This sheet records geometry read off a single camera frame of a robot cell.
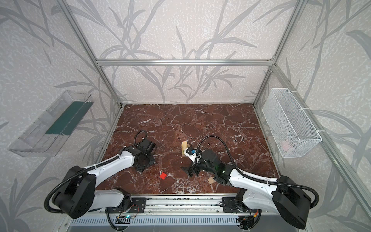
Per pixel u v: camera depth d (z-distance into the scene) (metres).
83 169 0.45
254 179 0.49
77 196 0.41
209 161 0.59
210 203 0.76
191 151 0.66
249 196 0.61
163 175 0.84
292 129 0.62
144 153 0.66
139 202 0.75
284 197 0.41
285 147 0.73
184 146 0.89
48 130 0.65
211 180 0.81
